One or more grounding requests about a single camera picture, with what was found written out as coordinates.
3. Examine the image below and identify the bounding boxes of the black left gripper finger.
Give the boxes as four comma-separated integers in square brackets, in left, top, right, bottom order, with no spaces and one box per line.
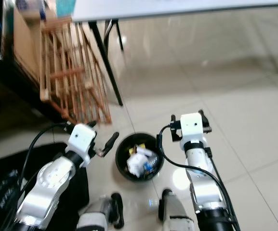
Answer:
[100,131,119,156]

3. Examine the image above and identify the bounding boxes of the black round rubbish bin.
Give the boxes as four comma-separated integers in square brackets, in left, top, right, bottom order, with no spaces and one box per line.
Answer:
[115,133,165,182]

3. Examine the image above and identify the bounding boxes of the crumpled white paper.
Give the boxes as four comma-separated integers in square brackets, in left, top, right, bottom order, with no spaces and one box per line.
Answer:
[126,146,152,177]

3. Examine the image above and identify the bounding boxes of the blue snack wrapper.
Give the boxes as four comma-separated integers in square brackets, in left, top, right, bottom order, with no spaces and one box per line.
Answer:
[146,148,159,173]

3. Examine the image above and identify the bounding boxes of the grey left robot leg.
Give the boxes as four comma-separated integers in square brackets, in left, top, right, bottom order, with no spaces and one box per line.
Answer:
[75,193,125,231]

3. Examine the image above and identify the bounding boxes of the grey robot leg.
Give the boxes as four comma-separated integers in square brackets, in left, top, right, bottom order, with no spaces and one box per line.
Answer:
[159,188,196,231]
[75,193,125,231]

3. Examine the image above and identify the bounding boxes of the wooden slatted rack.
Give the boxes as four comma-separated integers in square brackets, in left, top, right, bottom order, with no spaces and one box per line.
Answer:
[40,16,113,126]

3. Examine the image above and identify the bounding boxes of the grey right robot leg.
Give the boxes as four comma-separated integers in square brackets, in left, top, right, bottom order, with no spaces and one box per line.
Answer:
[159,188,196,231]

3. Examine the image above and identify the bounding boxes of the black plastic bag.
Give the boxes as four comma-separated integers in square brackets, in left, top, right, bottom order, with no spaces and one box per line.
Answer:
[0,141,90,231]

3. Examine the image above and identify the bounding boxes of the dark wooden cabinet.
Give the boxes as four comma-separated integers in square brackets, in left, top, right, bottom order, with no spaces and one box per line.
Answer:
[0,0,62,121]

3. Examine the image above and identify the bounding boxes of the brown cardboard box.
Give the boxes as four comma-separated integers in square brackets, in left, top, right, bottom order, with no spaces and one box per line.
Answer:
[13,7,49,83]

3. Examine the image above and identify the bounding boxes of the teal floor mat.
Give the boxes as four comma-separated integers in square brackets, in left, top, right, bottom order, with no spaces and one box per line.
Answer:
[56,0,78,18]

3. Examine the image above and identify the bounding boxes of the blue white plastic bag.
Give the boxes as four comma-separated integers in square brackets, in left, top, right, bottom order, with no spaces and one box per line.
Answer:
[16,0,48,21]

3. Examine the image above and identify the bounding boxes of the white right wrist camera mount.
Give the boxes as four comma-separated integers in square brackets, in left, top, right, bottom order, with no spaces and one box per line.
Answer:
[179,113,207,143]

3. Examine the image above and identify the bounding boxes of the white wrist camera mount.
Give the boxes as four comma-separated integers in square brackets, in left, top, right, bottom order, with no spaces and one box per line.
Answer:
[179,113,207,143]
[66,123,97,155]

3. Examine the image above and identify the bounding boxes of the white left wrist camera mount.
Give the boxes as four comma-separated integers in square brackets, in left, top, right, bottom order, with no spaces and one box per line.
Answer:
[66,123,97,155]

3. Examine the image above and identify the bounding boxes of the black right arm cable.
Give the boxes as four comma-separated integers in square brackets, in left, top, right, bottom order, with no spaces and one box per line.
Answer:
[157,124,236,227]

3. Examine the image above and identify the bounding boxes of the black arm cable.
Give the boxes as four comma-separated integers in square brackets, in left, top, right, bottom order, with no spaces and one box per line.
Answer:
[157,124,236,227]
[2,122,69,231]

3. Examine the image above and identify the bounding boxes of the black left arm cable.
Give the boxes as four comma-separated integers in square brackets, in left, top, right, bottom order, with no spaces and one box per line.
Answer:
[2,122,69,231]

